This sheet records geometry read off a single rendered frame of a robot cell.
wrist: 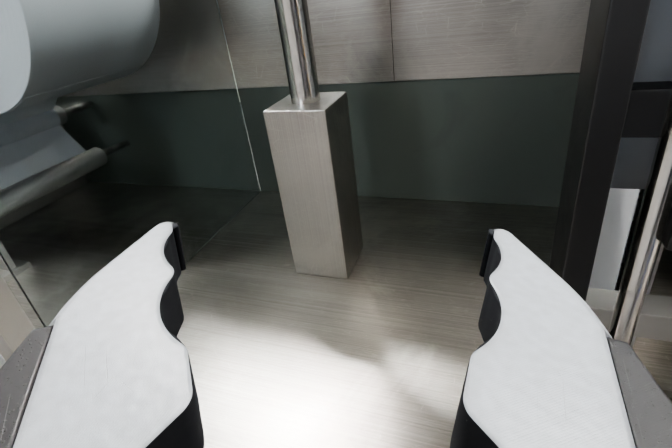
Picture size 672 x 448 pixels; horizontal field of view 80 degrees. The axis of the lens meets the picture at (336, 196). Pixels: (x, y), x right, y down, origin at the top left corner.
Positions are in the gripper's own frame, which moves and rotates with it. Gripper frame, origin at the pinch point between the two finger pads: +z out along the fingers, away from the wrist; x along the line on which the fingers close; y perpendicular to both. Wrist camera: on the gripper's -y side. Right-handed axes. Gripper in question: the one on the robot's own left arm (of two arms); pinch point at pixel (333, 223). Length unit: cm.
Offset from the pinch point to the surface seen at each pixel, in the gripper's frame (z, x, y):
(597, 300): 13.4, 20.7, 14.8
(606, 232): 27.8, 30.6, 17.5
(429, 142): 61, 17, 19
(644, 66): 14.2, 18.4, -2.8
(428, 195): 61, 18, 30
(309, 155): 39.2, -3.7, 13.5
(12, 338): 20.4, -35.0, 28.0
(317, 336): 27.4, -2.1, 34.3
